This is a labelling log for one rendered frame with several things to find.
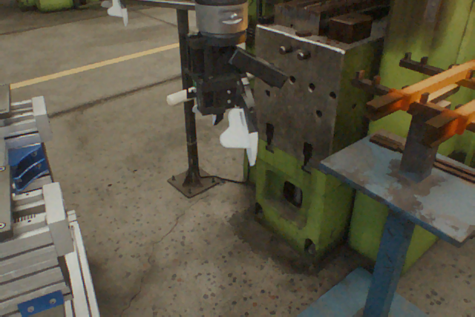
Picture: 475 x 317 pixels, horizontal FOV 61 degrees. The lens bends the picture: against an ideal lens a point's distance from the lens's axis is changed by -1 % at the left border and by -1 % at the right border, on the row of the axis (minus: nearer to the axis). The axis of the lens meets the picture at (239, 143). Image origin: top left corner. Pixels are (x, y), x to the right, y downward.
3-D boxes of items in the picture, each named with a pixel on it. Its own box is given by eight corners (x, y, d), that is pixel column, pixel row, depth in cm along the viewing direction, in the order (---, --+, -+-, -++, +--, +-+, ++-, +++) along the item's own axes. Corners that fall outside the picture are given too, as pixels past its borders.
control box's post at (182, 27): (193, 185, 215) (177, -37, 159) (188, 182, 217) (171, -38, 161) (199, 182, 217) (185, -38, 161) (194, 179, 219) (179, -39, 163)
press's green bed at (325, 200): (314, 267, 167) (326, 174, 143) (251, 220, 191) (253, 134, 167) (387, 208, 199) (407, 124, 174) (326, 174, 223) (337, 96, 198)
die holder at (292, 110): (326, 175, 143) (344, 50, 119) (252, 134, 167) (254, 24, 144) (409, 124, 174) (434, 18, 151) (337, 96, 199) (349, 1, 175)
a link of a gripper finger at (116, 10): (110, 28, 132) (104, 1, 132) (129, 26, 134) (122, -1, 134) (111, 24, 129) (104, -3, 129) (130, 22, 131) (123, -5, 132)
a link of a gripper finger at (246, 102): (240, 136, 65) (225, 85, 66) (250, 134, 66) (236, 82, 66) (251, 132, 61) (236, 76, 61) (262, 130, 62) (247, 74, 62)
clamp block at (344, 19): (349, 44, 124) (352, 23, 121) (326, 38, 130) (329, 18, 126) (371, 37, 131) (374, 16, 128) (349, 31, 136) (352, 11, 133)
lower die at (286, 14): (318, 36, 132) (320, 9, 128) (273, 23, 145) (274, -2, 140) (387, 15, 156) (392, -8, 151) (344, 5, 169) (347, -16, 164)
